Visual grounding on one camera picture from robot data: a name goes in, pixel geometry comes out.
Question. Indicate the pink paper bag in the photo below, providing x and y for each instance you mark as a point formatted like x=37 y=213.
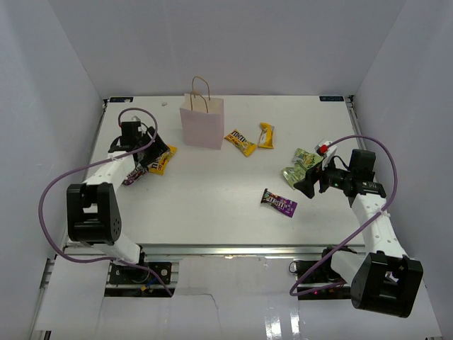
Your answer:
x=202 y=119

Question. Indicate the blue label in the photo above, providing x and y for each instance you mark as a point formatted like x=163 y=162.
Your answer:
x=121 y=99
x=331 y=98

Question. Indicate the yellow m&m packet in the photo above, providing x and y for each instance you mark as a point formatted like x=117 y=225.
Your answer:
x=236 y=138
x=159 y=166

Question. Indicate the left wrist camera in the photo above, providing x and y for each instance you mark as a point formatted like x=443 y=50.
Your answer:
x=133 y=128

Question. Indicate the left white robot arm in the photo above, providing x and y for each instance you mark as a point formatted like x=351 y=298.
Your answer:
x=93 y=214

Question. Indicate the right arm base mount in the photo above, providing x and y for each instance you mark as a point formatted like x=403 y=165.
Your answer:
x=324 y=279

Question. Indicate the green snack packet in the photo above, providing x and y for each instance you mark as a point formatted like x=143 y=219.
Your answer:
x=295 y=173
x=305 y=159

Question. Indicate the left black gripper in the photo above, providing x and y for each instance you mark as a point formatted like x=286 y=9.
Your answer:
x=158 y=149

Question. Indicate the yellow snack bar wrapper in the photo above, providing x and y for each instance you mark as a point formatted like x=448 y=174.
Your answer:
x=266 y=136

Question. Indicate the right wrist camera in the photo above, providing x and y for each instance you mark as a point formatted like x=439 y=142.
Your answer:
x=327 y=150

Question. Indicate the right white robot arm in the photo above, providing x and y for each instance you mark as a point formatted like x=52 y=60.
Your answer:
x=386 y=280

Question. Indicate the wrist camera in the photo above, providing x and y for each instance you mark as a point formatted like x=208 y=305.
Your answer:
x=327 y=150
x=133 y=128

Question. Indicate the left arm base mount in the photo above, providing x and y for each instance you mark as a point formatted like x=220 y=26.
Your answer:
x=130 y=282

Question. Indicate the blue label left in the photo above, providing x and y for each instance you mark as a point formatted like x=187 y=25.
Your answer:
x=121 y=99

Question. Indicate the purple m&m packet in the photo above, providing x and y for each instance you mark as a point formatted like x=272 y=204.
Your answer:
x=281 y=204
x=135 y=175

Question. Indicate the blue label right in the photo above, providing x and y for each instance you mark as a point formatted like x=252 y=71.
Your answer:
x=331 y=98

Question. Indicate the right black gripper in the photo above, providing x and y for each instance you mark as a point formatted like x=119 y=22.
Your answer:
x=307 y=185

